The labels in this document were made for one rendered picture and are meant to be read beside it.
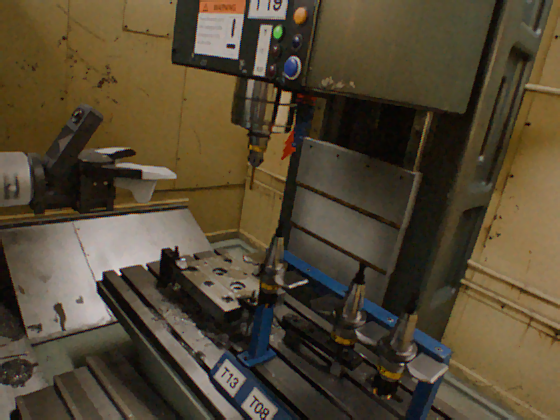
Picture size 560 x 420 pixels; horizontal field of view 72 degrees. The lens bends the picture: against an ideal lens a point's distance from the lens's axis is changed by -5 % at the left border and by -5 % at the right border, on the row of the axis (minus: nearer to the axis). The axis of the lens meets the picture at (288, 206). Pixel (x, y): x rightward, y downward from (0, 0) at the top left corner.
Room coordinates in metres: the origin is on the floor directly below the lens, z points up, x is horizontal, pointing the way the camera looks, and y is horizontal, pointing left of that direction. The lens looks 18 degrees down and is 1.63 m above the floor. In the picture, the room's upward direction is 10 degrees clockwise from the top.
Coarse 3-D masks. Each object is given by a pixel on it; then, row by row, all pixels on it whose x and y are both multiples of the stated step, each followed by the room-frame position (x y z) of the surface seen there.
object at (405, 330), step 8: (416, 312) 0.59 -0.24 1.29; (400, 320) 0.58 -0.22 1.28; (408, 320) 0.58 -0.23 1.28; (392, 328) 0.59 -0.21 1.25; (400, 328) 0.58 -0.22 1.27; (408, 328) 0.57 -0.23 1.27; (392, 336) 0.58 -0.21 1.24; (400, 336) 0.57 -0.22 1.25; (408, 336) 0.57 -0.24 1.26; (392, 344) 0.58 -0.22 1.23; (400, 344) 0.57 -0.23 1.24; (408, 344) 0.57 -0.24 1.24
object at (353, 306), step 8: (352, 280) 0.66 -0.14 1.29; (352, 288) 0.65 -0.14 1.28; (360, 288) 0.65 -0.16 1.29; (344, 296) 0.66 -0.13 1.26; (352, 296) 0.65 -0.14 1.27; (360, 296) 0.65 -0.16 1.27; (344, 304) 0.66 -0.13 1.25; (352, 304) 0.65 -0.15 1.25; (360, 304) 0.65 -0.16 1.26; (344, 312) 0.65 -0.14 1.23; (352, 312) 0.64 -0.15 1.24; (360, 312) 0.65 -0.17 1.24
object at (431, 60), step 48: (192, 0) 0.92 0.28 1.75; (288, 0) 0.71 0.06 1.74; (336, 0) 0.69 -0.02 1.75; (384, 0) 0.78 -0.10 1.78; (432, 0) 0.90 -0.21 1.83; (480, 0) 1.07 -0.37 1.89; (192, 48) 0.90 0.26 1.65; (240, 48) 0.79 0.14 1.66; (336, 48) 0.71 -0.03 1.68; (384, 48) 0.81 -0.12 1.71; (432, 48) 0.94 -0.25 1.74; (480, 48) 1.12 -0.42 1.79; (384, 96) 0.84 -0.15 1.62; (432, 96) 0.98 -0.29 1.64
